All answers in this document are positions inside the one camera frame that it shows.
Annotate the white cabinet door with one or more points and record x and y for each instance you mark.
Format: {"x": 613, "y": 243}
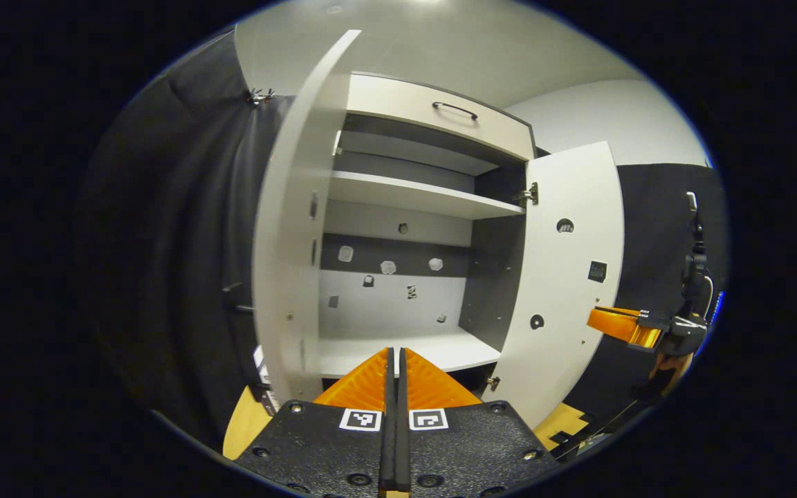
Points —
{"x": 288, "y": 242}
{"x": 564, "y": 297}

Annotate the white cabinet shelf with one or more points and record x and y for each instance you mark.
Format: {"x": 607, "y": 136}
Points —
{"x": 412, "y": 194}

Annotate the metal door hinge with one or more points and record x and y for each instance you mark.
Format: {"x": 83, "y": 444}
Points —
{"x": 528, "y": 195}

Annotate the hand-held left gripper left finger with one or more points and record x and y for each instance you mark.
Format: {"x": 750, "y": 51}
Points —
{"x": 315, "y": 449}

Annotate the small white box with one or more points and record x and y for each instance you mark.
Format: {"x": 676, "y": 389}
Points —
{"x": 267, "y": 394}

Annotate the black backdrop cloth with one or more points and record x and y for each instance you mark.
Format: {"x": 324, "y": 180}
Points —
{"x": 163, "y": 242}

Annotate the white cabinet drawer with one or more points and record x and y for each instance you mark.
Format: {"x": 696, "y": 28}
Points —
{"x": 398, "y": 104}

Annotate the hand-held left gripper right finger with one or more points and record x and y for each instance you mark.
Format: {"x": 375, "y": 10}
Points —
{"x": 474, "y": 449}

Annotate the white double-door shoe cabinet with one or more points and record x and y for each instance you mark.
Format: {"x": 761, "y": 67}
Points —
{"x": 398, "y": 311}

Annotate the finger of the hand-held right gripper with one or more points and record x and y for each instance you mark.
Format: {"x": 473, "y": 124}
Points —
{"x": 623, "y": 325}

